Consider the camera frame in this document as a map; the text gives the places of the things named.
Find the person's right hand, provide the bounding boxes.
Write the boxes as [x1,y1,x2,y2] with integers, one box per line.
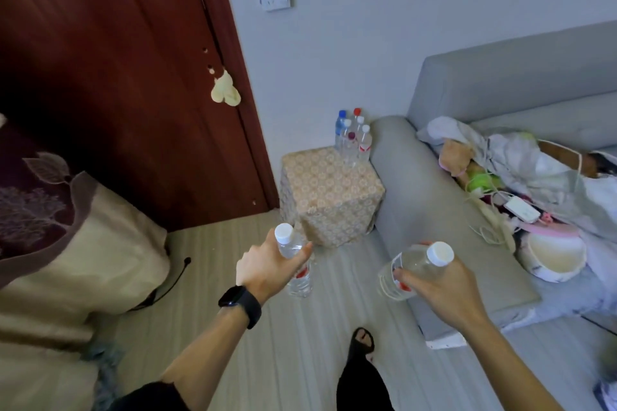
[393,258,491,333]

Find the person's left hand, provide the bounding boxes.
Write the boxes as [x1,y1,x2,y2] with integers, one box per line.
[235,238,315,308]

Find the patterned cloth covered stool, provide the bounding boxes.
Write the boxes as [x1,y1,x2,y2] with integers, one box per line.
[279,145,386,249]

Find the purple cap bottle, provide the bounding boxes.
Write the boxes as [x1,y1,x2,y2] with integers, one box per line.
[344,132,360,170]

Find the small blue cap water bottle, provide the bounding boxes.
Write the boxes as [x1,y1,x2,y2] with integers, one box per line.
[334,109,349,152]

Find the person's left forearm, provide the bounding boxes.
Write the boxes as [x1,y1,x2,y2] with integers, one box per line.
[161,304,249,411]

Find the person's right forearm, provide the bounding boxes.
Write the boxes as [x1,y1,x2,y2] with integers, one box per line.
[462,314,565,411]

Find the person's black trousers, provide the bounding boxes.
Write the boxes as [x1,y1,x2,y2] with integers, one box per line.
[335,357,396,411]

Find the person's black left sleeve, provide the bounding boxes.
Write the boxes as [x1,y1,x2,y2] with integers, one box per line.
[108,380,192,411]

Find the black smartwatch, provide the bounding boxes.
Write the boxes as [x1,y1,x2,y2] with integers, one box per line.
[217,284,263,331]

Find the white bowl on sofa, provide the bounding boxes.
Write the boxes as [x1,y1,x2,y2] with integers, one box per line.
[515,231,588,284]

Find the white charger box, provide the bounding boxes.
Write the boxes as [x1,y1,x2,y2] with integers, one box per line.
[503,196,542,225]

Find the black sandal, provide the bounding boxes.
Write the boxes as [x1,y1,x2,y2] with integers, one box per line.
[348,326,377,363]

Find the green fabric item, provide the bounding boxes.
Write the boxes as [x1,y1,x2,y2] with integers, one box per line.
[465,172,502,195]

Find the brown plush toy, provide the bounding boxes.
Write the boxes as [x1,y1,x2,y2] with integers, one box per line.
[438,138,478,178]

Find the pile of white clothes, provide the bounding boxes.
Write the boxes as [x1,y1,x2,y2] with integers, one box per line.
[416,116,617,281]

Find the brown cardboard piece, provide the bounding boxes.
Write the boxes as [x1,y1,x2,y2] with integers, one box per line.
[537,138,601,179]

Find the grey green floor cloth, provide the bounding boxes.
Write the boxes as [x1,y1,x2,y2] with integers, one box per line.
[79,338,124,411]

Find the cream and purple curtain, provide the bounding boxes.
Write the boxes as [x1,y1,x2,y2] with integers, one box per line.
[0,112,172,411]

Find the grey sofa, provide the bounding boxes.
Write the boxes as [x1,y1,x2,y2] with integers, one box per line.
[368,20,617,349]

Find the dark red door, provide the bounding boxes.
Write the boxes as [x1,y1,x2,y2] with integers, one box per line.
[0,0,280,233]

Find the black floor cable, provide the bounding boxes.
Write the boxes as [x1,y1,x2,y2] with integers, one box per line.
[127,257,193,313]

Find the pink strap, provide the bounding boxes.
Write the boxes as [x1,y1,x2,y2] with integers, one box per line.
[518,213,582,239]

